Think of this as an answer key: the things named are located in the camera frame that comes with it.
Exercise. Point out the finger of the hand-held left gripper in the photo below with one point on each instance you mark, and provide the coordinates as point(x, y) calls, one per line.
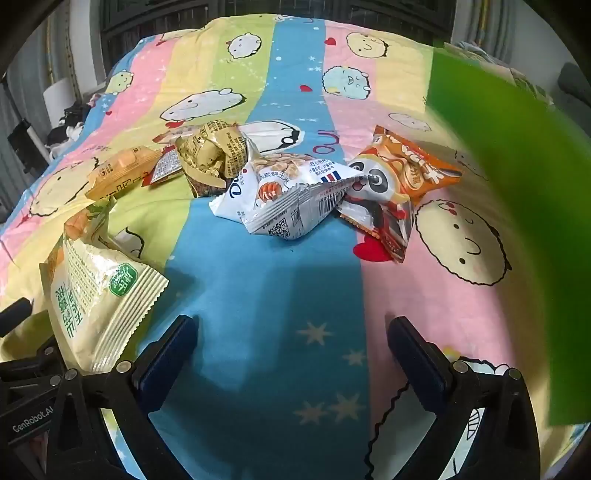
point(37, 371)
point(14, 317)

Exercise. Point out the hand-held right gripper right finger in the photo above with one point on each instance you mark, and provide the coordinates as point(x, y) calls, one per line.
point(414, 355)

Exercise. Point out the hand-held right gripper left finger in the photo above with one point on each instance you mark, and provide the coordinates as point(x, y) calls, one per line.
point(171, 350)

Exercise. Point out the cream green snack packet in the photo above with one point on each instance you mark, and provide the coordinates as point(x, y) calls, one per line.
point(101, 295)

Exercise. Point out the orange yellow snack packet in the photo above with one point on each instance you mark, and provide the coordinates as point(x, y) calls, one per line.
point(115, 173)

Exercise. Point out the red-edged cream snack packet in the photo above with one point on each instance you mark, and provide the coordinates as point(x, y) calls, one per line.
point(166, 169)

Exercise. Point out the green cardboard box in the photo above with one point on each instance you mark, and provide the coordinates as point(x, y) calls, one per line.
point(521, 207)

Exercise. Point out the white corn snack packet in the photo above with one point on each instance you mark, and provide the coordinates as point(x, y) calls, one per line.
point(286, 198)

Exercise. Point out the gold snack packet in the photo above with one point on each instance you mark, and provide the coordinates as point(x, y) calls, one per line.
point(228, 143)
point(198, 161)

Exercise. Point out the striped cartoon printed blanket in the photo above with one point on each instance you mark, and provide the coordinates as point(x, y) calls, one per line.
point(277, 300)

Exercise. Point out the orange panda snack packet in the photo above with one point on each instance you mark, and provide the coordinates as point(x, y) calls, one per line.
point(401, 180)

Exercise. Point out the dark clothing heap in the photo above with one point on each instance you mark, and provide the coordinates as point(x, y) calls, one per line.
point(69, 127)

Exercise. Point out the white lamp shade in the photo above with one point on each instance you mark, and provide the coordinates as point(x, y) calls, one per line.
point(59, 97)

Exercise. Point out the grey chair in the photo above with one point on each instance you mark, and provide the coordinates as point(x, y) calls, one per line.
point(575, 83)

